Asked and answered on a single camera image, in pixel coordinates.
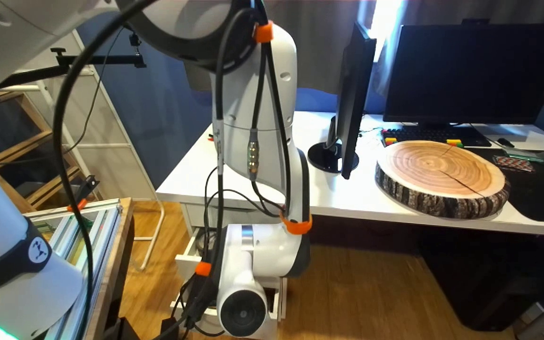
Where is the white drawer with tape roll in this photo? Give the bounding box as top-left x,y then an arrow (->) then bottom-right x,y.
173,227 -> 222,280

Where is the white shallow drawer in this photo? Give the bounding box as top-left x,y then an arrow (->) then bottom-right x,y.
183,200 -> 222,234

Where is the white drawer with colourful clutter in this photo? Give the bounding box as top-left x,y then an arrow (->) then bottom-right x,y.
168,276 -> 289,340

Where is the blue fabric panel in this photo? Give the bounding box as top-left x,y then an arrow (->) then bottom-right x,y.
292,85 -> 349,115

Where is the black monitor with round stand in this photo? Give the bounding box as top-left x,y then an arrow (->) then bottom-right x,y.
306,21 -> 377,182

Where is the dark grey curtain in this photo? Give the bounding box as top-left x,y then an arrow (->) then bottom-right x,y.
402,0 -> 544,29
283,0 -> 362,93

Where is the black keyboard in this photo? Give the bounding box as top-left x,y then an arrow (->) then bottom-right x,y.
379,123 -> 494,149

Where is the white metal rack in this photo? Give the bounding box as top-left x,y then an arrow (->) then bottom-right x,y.
28,30 -> 168,272

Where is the wood slice cushion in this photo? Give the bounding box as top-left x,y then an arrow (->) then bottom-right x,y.
372,138 -> 511,221

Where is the stack of glass panels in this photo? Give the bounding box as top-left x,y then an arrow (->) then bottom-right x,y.
32,204 -> 124,340

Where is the wooden crate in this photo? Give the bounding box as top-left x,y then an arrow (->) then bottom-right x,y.
22,197 -> 137,340

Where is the black orange clamp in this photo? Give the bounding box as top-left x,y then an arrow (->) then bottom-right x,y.
66,176 -> 102,214

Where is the black boom stand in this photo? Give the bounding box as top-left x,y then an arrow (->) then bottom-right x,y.
0,46 -> 147,91

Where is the large black monitor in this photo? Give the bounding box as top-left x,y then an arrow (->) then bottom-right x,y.
381,21 -> 544,129

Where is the wooden ladder shelf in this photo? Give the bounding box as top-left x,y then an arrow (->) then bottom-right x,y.
0,83 -> 100,214

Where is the white paper sheet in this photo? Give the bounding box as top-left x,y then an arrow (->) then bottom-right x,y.
472,121 -> 544,153

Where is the black desk mat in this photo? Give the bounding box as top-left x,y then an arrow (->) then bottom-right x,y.
472,148 -> 544,225

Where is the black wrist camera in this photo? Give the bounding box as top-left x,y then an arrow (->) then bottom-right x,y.
175,272 -> 219,327

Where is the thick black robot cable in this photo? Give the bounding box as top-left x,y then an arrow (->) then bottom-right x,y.
52,0 -> 156,340

